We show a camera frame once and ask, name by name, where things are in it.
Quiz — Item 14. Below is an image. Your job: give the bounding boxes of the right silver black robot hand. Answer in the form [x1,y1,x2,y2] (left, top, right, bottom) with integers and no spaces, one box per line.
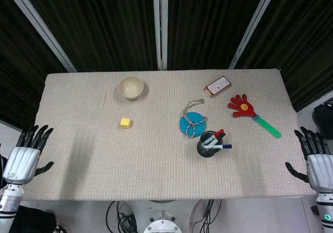
[285,126,333,192]

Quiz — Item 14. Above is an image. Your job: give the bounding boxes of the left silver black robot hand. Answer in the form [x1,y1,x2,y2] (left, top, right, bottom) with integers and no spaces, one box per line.
[2,124,55,185]

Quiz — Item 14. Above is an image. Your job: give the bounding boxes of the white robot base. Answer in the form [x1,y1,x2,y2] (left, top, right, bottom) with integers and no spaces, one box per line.
[142,200,201,233]

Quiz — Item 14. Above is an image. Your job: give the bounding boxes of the red hand clapper toy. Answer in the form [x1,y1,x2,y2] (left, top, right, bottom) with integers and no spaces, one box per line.
[228,94,282,139]

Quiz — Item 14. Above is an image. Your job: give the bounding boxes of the markers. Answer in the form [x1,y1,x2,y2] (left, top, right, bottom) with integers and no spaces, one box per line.
[204,133,226,145]

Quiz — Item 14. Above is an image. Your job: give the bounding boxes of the black pen holder cup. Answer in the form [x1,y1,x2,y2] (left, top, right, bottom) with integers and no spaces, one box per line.
[196,131,225,158]

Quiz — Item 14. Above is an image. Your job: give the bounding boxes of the black bag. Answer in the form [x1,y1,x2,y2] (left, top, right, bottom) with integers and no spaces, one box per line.
[312,101,333,140]

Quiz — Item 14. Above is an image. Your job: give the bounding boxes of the brown printed small box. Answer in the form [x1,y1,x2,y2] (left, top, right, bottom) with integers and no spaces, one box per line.
[204,75,233,99]

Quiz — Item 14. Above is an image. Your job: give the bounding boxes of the cream ceramic bowl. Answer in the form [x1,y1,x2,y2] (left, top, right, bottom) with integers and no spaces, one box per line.
[118,76,145,100]

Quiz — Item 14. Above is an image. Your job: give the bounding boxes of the blue round disc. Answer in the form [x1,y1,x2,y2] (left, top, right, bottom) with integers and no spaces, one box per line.
[179,111,207,137]

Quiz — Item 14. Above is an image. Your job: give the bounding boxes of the beige woven tablecloth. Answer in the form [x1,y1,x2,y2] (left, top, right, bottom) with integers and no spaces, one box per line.
[19,68,317,201]

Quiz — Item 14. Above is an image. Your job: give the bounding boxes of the black curtain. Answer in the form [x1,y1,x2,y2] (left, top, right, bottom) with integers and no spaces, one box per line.
[0,0,333,124]

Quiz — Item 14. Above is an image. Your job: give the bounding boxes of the black cable bundle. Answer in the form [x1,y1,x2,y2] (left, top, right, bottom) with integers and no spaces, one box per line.
[105,200,138,233]

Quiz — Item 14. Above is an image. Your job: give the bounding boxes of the grey metal frame post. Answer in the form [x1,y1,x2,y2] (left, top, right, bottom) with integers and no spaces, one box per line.
[4,0,78,73]
[152,0,169,71]
[228,0,280,70]

